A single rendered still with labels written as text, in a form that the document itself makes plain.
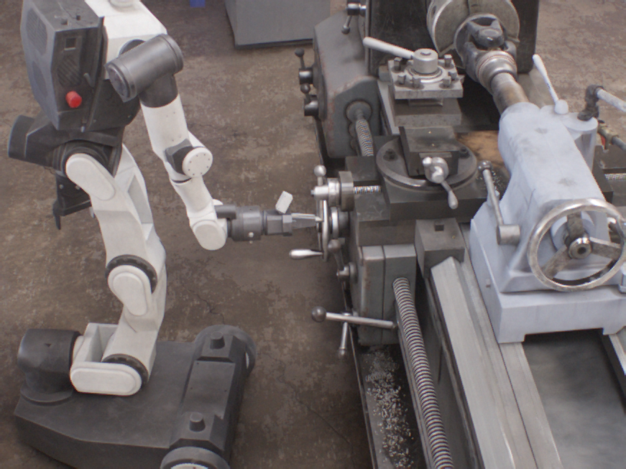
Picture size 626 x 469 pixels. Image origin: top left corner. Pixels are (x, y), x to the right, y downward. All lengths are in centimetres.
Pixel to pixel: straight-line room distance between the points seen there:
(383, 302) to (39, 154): 93
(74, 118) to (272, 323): 138
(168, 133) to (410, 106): 62
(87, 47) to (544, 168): 105
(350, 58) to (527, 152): 123
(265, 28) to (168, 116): 294
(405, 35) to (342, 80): 26
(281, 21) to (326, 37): 166
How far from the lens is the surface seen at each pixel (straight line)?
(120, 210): 293
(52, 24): 261
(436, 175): 272
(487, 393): 237
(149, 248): 304
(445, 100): 293
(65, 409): 339
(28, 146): 291
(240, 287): 403
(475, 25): 314
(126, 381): 326
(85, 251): 428
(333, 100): 356
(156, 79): 256
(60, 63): 264
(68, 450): 335
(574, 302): 250
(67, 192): 325
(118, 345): 324
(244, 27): 552
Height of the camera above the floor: 245
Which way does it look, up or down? 34 degrees down
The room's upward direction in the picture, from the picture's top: 1 degrees counter-clockwise
